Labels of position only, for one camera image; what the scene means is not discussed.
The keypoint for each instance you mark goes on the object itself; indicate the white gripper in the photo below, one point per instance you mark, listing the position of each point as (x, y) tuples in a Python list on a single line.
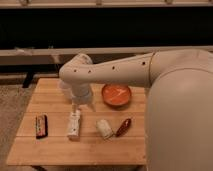
[(82, 94)]

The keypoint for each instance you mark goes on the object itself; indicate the white sponge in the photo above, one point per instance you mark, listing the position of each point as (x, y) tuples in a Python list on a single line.
[(104, 128)]

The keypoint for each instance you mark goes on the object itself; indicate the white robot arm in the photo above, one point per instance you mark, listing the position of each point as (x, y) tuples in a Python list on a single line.
[(179, 107)]

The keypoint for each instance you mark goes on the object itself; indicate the white ceramic cup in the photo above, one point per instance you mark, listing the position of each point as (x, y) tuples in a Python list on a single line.
[(65, 89)]

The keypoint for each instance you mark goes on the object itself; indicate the white plastic bottle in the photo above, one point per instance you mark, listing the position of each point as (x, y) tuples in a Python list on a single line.
[(74, 125)]

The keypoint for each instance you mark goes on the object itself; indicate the orange bowl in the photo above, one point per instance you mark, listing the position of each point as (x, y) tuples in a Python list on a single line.
[(116, 95)]

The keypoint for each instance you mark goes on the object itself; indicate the wooden table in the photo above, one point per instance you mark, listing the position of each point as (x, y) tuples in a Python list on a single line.
[(90, 149)]

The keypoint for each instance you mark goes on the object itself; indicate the dark snack bar packet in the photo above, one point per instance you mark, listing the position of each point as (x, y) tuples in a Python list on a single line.
[(41, 126)]

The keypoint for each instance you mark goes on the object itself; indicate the red chili pepper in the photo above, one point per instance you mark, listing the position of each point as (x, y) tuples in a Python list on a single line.
[(123, 128)]

